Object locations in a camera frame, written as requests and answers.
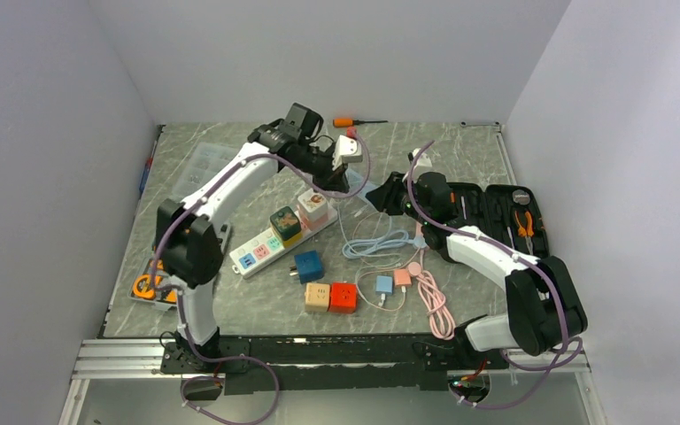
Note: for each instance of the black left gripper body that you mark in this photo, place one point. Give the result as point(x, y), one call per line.
point(319, 165)

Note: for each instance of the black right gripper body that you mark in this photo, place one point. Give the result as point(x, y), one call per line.
point(397, 198)

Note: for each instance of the white cube charger with picture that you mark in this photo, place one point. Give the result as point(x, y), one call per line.
point(312, 209)

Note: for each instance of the pink round plug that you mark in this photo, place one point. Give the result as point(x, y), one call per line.
point(415, 269)

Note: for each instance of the small pink plug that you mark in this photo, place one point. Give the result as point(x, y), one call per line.
point(401, 278)

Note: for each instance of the light blue charger plug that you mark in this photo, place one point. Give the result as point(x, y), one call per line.
point(384, 285)

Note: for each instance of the blue cube charger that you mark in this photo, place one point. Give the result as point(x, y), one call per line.
point(307, 267)

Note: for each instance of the white power strip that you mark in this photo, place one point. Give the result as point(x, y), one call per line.
point(266, 247)

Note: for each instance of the red cube adapter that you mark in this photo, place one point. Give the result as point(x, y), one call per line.
point(343, 298)

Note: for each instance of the peach cube charger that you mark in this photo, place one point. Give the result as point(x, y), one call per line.
point(317, 297)

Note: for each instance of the light blue power strip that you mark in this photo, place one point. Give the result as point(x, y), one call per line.
point(359, 185)

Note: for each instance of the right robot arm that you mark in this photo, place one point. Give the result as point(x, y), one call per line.
point(543, 309)

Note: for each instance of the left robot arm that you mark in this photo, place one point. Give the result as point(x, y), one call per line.
point(187, 231)

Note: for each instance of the small light blue plug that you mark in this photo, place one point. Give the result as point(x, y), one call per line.
point(418, 242)

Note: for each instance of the orange screwdriver at back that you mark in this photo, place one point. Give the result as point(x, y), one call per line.
point(350, 122)

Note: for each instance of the black open tool case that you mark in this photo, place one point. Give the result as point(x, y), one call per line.
point(492, 211)

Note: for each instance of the dark green cube charger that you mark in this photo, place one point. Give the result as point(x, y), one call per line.
point(286, 226)

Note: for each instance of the clear plastic screw organizer box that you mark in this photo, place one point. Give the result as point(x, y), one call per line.
point(206, 161)

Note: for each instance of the long nose orange pliers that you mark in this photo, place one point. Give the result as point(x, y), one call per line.
point(524, 222)

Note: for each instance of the blue red pen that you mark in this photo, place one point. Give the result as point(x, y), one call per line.
point(146, 169)

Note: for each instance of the grey open tool case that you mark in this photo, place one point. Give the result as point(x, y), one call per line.
point(167, 299)

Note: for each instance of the orange tape measure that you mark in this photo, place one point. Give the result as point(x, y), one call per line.
point(144, 288)

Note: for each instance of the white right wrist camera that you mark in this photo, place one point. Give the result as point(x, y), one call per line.
point(419, 159)

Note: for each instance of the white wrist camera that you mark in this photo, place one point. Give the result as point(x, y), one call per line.
point(419, 159)
point(346, 151)

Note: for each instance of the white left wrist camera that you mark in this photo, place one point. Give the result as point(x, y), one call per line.
point(346, 151)

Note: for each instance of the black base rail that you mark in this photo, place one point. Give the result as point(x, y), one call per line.
point(334, 362)

